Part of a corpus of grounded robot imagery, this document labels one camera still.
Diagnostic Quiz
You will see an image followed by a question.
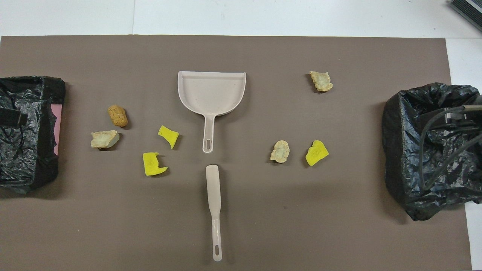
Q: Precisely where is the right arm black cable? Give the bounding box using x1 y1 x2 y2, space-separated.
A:
419 105 482 190

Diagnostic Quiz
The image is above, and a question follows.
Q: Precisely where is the notched yellow sponge piece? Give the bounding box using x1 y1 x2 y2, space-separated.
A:
142 152 169 177

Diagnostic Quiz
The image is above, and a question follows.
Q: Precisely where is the pink bin with black bag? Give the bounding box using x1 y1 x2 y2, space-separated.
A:
0 76 66 194

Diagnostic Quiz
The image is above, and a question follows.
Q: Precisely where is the beige plastic dustpan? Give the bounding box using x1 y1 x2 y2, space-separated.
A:
177 71 247 154

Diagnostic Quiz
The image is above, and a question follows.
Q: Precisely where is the beige rounded foam chunk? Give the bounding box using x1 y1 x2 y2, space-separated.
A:
270 140 290 164

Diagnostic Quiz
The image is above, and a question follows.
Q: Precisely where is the black bag lined bin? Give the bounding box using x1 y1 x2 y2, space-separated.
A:
381 82 482 221

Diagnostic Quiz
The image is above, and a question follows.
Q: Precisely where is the beige brush with black bristles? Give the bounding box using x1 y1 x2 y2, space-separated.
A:
205 164 223 262

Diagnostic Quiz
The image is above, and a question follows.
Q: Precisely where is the dark grey ribbed device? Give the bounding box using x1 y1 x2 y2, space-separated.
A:
449 0 482 32

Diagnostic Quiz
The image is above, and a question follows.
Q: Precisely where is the orange-brown sponge chunk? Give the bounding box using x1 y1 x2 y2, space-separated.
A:
108 105 128 128

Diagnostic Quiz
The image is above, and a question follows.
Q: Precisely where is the beige jagged foam chunk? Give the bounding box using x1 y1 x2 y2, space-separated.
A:
310 71 334 92

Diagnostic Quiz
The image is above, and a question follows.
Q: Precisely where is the rounded yellow sponge chunk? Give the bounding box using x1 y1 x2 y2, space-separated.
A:
305 140 329 167

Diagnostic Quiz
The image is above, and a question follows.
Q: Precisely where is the beige angular foam chunk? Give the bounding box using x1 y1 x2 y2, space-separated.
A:
90 130 121 149

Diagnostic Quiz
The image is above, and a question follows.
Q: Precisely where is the brown table mat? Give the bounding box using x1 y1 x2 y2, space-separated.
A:
0 36 473 271

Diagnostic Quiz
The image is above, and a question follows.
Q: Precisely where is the small yellow sponge piece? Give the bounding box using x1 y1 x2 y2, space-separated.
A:
158 125 180 150

